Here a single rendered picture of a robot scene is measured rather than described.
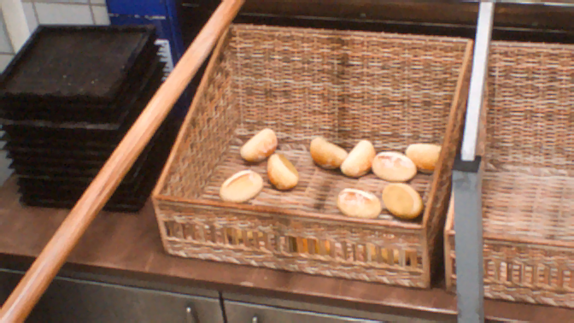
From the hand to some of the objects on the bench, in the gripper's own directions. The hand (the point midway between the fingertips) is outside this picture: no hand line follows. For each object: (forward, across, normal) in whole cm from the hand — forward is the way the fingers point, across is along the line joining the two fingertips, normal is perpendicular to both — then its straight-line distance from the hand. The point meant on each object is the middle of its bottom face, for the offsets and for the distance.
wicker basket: (+8, +91, -29) cm, 96 cm away
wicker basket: (+66, +91, -29) cm, 116 cm away
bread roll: (+12, +90, -38) cm, 98 cm away
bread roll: (+25, +90, -24) cm, 96 cm away
